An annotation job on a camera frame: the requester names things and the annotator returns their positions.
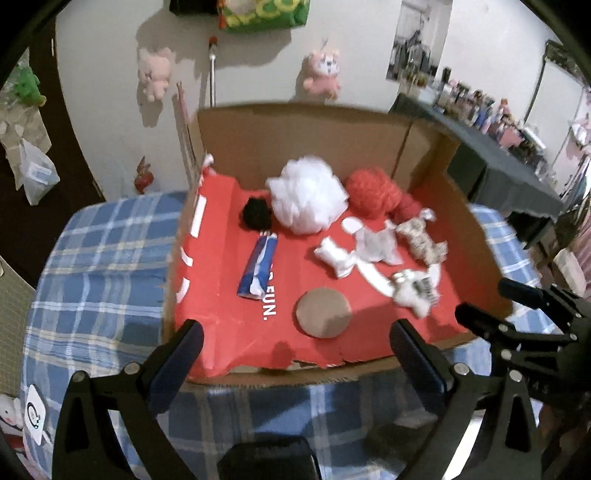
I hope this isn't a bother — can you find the clear plastic bag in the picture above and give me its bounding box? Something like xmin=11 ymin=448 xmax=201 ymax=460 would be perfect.
xmin=19 ymin=138 xmax=61 ymax=206

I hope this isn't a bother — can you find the dark bag on wardrobe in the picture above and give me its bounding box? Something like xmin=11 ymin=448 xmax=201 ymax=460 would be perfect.
xmin=545 ymin=41 xmax=585 ymax=79

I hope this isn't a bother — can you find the large white bath puff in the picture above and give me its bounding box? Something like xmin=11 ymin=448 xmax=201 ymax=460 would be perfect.
xmin=265 ymin=156 xmax=349 ymax=236

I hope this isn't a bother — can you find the blue white packet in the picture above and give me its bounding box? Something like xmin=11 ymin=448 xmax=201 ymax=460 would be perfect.
xmin=237 ymin=232 xmax=279 ymax=301

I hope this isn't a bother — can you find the dark dresser table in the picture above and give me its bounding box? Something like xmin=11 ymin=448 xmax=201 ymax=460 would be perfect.
xmin=388 ymin=92 xmax=566 ymax=250

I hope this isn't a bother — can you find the white pink plush toy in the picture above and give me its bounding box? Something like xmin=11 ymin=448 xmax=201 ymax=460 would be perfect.
xmin=0 ymin=394 xmax=26 ymax=437

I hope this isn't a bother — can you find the white fluffy checkered bow clip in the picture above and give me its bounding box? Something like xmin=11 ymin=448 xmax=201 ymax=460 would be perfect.
xmin=392 ymin=270 xmax=439 ymax=319

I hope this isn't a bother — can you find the white flat device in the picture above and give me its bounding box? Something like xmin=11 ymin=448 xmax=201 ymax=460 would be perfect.
xmin=25 ymin=384 xmax=54 ymax=448

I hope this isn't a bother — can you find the orange bath puff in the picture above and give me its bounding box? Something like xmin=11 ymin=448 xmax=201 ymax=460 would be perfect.
xmin=344 ymin=167 xmax=419 ymax=224

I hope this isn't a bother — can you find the white wardrobe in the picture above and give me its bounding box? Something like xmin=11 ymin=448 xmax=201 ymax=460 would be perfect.
xmin=526 ymin=60 xmax=587 ymax=153

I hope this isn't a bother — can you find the small red plush ornament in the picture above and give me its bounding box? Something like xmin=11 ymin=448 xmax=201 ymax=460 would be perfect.
xmin=134 ymin=157 xmax=155 ymax=193

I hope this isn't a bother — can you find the cardboard box red inside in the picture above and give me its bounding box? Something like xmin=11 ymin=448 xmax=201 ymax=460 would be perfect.
xmin=163 ymin=102 xmax=522 ymax=386

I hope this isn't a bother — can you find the dark brown door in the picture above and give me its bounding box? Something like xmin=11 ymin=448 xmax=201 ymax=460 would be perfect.
xmin=0 ymin=28 xmax=107 ymax=287

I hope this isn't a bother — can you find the blue plaid blanket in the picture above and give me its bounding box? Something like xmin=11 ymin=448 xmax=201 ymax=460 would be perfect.
xmin=21 ymin=191 xmax=561 ymax=480

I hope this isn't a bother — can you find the hanging door organizer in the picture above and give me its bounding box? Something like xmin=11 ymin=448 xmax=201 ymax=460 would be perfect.
xmin=0 ymin=99 xmax=51 ymax=158

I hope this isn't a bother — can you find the pink plush cat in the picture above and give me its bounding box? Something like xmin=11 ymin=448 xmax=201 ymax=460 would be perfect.
xmin=302 ymin=48 xmax=343 ymax=100

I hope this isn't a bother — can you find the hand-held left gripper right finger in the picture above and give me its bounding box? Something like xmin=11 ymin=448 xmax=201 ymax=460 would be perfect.
xmin=389 ymin=318 xmax=542 ymax=480

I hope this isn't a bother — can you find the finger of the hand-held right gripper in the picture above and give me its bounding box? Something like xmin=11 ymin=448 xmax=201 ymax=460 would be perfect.
xmin=498 ymin=277 xmax=591 ymax=324
xmin=455 ymin=302 xmax=578 ymax=354

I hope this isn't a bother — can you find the black bag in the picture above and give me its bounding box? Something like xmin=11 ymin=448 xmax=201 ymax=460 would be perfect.
xmin=169 ymin=0 xmax=222 ymax=14

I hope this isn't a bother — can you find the green plush frog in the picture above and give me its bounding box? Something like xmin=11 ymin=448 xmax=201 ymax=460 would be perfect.
xmin=7 ymin=65 xmax=47 ymax=107

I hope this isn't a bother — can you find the metal rod red tip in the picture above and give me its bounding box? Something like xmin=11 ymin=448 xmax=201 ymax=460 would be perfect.
xmin=208 ymin=36 xmax=219 ymax=106

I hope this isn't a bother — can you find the row of cosmetic bottles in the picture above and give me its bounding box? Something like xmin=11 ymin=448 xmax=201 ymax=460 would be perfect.
xmin=406 ymin=67 xmax=555 ymax=153

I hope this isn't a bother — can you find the green tote bag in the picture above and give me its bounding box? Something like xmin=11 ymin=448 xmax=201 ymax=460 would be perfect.
xmin=219 ymin=0 xmax=310 ymax=32

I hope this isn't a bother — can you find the black scrunchie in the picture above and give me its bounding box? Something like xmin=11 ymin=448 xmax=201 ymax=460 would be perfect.
xmin=242 ymin=196 xmax=274 ymax=230

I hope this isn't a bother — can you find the small white scrunchie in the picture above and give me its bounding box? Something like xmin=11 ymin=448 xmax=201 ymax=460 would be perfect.
xmin=314 ymin=236 xmax=358 ymax=278

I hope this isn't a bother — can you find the pink plush pig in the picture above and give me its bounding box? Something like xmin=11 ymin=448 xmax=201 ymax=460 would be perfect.
xmin=137 ymin=47 xmax=174 ymax=102

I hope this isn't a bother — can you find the wall mirror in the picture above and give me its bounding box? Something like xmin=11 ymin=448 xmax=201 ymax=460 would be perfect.
xmin=385 ymin=0 xmax=453 ymax=84

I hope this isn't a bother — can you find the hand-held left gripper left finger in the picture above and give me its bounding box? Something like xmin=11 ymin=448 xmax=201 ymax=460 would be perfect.
xmin=52 ymin=319 xmax=205 ymax=480

